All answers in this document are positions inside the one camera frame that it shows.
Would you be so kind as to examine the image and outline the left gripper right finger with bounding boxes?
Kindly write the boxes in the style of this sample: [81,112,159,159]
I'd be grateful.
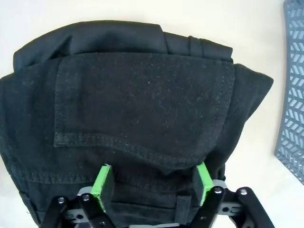
[189,162,276,228]

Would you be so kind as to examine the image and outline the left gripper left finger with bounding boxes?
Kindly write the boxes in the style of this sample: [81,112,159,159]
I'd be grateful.
[41,163,116,228]

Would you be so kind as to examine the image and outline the black jeans with pocket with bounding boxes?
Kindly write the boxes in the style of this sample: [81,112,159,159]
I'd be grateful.
[0,51,240,228]

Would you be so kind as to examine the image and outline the grey plastic woven basket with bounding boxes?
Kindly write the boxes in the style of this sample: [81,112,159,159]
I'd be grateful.
[274,0,304,186]

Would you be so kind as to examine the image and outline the black folded garment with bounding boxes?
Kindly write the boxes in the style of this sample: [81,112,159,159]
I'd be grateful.
[13,20,274,183]

